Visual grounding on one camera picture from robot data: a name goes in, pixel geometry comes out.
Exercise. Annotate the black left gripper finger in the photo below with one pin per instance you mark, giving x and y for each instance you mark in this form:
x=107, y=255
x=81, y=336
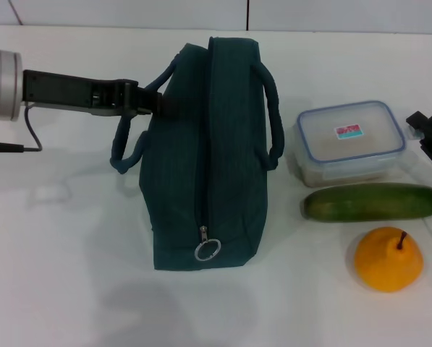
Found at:
x=157, y=105

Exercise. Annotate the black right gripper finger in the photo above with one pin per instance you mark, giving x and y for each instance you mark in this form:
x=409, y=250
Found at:
x=420, y=121

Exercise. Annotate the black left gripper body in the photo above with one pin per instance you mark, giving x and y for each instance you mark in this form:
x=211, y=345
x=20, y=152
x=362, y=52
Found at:
x=63, y=94

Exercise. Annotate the clear lunch box blue rim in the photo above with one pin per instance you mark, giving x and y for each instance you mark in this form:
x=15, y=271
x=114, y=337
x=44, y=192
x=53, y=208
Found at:
x=349, y=126

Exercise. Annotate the dark teal insulated lunch bag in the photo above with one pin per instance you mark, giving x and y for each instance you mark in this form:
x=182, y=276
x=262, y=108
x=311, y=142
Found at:
x=233, y=126

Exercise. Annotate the green cucumber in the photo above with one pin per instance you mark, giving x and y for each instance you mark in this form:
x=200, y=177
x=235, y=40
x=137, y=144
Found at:
x=375, y=202

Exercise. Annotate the orange pear with brown stem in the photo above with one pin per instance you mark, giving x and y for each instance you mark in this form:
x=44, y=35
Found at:
x=385, y=264

